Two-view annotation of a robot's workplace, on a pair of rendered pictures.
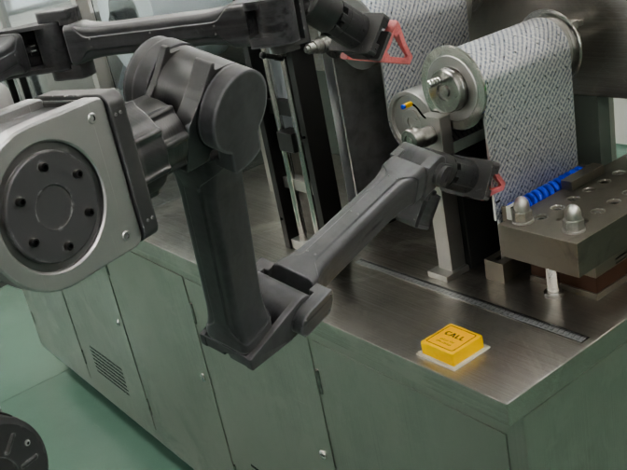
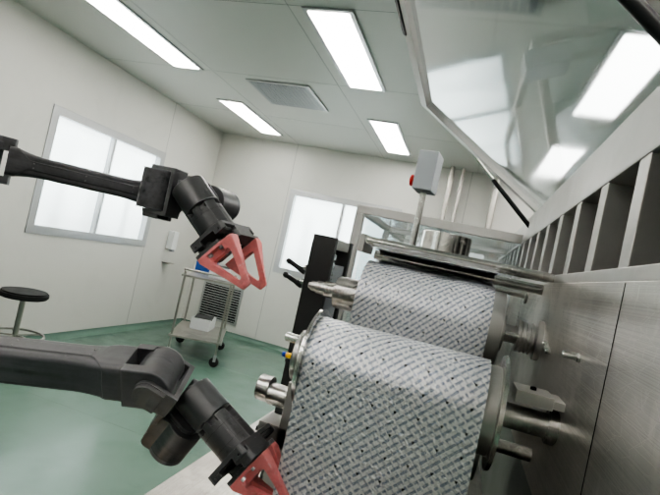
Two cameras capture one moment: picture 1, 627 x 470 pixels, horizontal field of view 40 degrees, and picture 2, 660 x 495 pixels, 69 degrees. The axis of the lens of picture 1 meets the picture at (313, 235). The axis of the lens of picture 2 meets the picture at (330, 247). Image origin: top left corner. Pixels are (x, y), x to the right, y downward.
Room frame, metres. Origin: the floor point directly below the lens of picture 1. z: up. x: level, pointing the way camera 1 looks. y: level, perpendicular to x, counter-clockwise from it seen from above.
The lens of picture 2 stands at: (0.98, -0.81, 1.40)
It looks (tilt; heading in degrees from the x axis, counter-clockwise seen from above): 1 degrees up; 50
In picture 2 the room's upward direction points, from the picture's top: 13 degrees clockwise
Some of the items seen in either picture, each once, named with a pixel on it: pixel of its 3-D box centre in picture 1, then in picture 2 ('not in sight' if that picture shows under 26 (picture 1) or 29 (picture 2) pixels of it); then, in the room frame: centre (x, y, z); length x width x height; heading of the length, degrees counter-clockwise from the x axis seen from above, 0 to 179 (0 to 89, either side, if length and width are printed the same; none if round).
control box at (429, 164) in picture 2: not in sight; (424, 172); (1.92, 0.00, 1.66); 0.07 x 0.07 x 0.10; 27
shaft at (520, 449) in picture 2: not in sight; (504, 447); (1.70, -0.46, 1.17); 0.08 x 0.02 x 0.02; 124
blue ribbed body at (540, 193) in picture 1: (549, 191); not in sight; (1.44, -0.43, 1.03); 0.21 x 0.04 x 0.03; 124
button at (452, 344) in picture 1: (452, 344); not in sight; (1.18, -0.18, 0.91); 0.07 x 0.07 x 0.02; 34
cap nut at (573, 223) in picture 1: (573, 217); not in sight; (1.26, -0.41, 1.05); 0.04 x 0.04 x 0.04
